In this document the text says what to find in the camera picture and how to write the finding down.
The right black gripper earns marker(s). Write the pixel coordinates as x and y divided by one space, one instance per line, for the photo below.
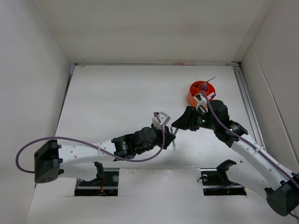
187 120

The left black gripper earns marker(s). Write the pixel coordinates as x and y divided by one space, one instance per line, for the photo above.
168 137

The green-capped pen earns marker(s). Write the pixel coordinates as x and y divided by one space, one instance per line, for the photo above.
174 132

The small blue-capped glue bottle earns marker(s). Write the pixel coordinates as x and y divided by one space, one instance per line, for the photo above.
204 87

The purple-capped white marker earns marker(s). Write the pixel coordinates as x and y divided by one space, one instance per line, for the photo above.
211 96

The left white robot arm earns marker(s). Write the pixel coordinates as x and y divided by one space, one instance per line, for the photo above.
85 162

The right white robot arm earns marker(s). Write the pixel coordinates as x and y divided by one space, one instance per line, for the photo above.
257 170

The orange round organizer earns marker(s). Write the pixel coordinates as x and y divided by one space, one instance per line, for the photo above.
195 88

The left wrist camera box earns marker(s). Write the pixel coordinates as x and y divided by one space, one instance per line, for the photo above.
160 119

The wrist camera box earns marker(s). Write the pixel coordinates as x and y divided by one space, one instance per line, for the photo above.
160 119
201 103

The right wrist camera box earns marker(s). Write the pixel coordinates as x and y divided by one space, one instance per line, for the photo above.
201 103

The aluminium side rail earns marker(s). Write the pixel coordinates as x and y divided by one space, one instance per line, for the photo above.
254 126

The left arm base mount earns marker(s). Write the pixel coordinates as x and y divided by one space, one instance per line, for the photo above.
105 183

